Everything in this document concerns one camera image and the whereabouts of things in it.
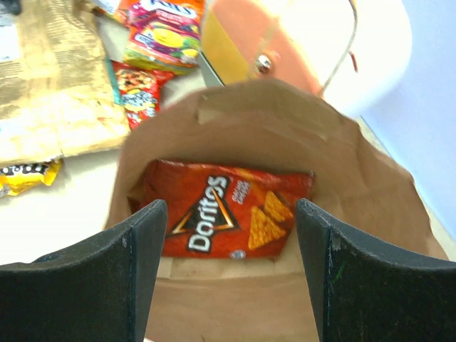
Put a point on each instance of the colourful candy packet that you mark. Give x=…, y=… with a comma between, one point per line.
x=164, y=35

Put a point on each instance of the large gold snack bag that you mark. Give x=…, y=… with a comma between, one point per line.
x=57, y=96

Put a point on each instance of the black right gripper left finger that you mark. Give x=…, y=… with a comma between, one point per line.
x=99, y=289

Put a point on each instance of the red Doritos chip bag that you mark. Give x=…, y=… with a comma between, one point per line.
x=225, y=212

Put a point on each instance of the small three-drawer cabinet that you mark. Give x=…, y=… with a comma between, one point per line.
x=350, y=53

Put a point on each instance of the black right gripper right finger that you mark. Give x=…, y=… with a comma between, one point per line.
x=364, y=289

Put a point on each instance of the red paper bag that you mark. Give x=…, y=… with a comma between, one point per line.
x=271, y=125

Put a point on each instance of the red noodle snack packet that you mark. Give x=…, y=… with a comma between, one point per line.
x=139, y=91

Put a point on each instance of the yellow M&M's packet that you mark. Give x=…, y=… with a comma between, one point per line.
x=17, y=179

